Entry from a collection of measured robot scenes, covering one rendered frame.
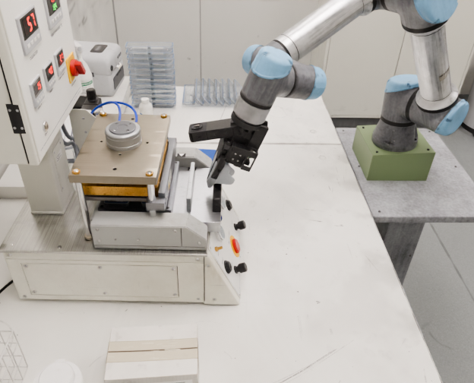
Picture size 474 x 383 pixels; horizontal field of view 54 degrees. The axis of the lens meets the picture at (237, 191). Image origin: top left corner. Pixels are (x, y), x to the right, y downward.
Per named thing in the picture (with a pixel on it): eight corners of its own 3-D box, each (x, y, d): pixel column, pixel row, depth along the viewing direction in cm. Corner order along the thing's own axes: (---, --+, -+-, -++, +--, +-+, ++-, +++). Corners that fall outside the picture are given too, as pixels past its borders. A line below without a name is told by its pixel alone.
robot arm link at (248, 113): (239, 102, 96) (239, 85, 103) (231, 120, 99) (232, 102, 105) (273, 114, 98) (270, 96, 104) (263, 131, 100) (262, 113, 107)
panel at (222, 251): (239, 299, 116) (207, 248, 106) (238, 219, 140) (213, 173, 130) (247, 296, 116) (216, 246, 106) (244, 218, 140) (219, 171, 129)
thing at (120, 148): (45, 208, 100) (32, 158, 93) (83, 135, 125) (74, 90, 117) (159, 211, 101) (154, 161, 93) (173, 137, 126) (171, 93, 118)
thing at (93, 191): (81, 200, 103) (74, 164, 98) (103, 147, 121) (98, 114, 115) (159, 202, 104) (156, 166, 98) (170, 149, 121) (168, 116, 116)
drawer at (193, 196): (93, 232, 108) (87, 205, 103) (112, 176, 125) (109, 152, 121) (220, 235, 109) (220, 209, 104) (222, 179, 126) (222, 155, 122)
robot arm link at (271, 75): (304, 65, 94) (273, 61, 89) (281, 111, 101) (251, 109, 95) (283, 46, 99) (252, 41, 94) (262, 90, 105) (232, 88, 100)
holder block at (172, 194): (99, 216, 107) (97, 207, 105) (116, 167, 122) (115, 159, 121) (172, 218, 107) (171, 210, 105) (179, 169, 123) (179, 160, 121)
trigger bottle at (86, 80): (73, 101, 189) (61, 40, 174) (92, 97, 193) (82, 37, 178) (80, 110, 183) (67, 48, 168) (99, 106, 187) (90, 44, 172)
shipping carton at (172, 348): (106, 405, 94) (100, 380, 89) (117, 349, 104) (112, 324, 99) (199, 403, 95) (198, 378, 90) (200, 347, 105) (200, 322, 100)
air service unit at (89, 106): (82, 155, 126) (73, 105, 117) (95, 128, 137) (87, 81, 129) (102, 156, 126) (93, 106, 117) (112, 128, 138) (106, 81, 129)
